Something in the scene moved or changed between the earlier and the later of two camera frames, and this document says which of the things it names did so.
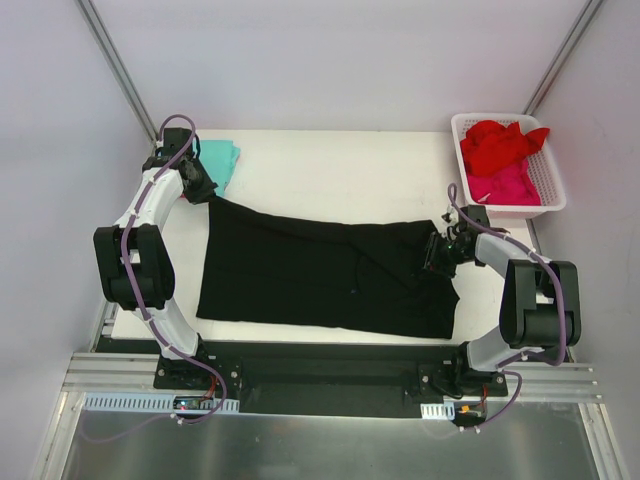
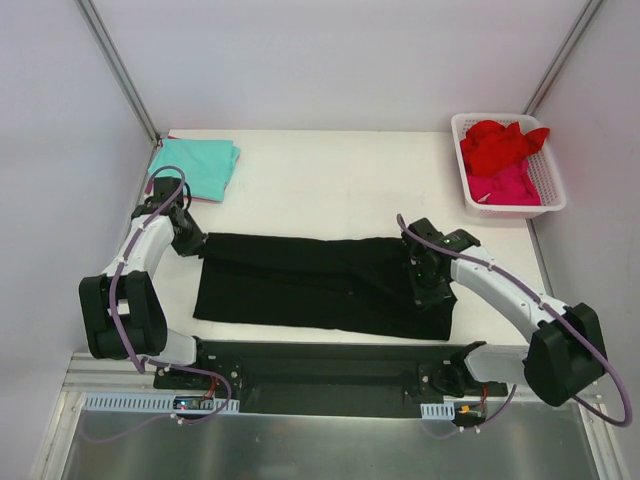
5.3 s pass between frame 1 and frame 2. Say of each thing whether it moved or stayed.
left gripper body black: moved
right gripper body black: moved
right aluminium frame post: stayed
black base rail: stayed
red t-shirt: stayed
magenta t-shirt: stayed
